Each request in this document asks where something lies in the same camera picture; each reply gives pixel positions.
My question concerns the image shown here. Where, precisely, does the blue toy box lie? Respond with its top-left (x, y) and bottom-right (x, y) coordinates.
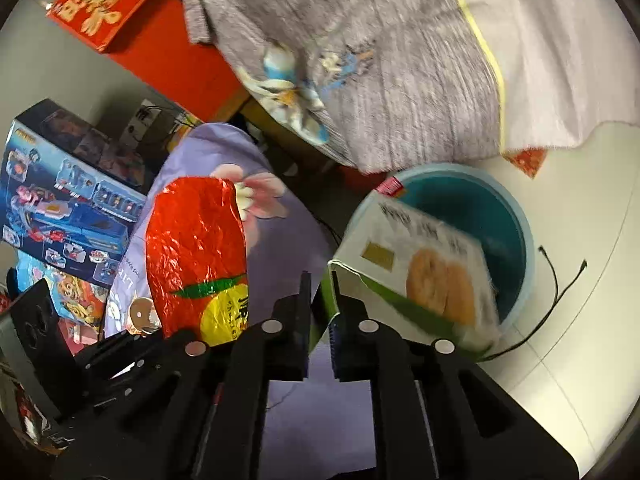
top-left (1, 99), bottom-right (153, 287)

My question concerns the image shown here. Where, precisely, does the grey cartoon print garment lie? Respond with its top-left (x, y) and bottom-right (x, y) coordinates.
top-left (182, 0), bottom-right (503, 174)

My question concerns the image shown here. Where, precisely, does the pale pink cloth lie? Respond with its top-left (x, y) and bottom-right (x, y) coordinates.
top-left (457, 0), bottom-right (639, 154)

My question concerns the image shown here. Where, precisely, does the colourful toy box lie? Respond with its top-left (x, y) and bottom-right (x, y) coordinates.
top-left (16, 252), bottom-right (108, 346)

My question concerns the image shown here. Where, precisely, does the black cable on floor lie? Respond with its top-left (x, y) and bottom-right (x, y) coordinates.
top-left (479, 245), bottom-right (588, 363)

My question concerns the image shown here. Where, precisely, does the red gift box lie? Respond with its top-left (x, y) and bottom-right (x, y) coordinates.
top-left (48, 0), bottom-right (248, 122)

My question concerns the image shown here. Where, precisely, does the green white cookie box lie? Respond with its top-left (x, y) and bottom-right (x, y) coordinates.
top-left (321, 192), bottom-right (501, 354)

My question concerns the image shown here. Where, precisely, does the red yellow snack bag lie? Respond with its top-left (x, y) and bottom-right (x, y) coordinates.
top-left (144, 177), bottom-right (248, 347)

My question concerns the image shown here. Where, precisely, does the teal plastic trash bin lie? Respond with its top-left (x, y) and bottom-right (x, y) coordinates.
top-left (376, 164), bottom-right (536, 333)

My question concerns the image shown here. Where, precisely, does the red paper scrap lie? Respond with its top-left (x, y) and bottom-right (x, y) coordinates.
top-left (503, 148), bottom-right (548, 179)

